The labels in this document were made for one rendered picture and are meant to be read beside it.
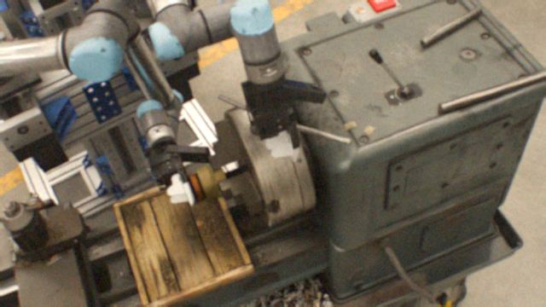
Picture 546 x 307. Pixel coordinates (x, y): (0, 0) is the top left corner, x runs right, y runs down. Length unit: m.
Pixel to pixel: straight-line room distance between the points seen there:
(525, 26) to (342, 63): 2.20
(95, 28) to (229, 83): 1.83
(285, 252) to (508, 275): 1.25
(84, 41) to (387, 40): 0.75
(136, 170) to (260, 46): 1.51
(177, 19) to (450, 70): 0.69
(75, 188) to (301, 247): 1.38
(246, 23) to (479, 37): 0.73
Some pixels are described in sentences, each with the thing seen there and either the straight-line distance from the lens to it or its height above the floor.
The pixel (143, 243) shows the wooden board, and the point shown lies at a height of 0.89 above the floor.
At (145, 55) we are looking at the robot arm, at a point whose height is 1.23.
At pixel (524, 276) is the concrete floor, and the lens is 2.74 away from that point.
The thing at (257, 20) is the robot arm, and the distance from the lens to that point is 1.15.
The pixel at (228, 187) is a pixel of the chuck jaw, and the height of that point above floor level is 1.11.
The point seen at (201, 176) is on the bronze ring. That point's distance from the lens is 1.56.
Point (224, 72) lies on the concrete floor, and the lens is 3.38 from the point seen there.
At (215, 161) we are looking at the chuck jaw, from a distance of 1.57.
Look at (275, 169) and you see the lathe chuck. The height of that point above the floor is 1.19.
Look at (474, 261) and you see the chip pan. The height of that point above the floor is 0.54.
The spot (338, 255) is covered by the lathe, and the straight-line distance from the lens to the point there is 1.75.
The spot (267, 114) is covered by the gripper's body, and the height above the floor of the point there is 1.44.
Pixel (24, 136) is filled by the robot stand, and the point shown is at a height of 1.06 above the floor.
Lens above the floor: 2.37
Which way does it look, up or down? 53 degrees down
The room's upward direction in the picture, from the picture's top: 9 degrees counter-clockwise
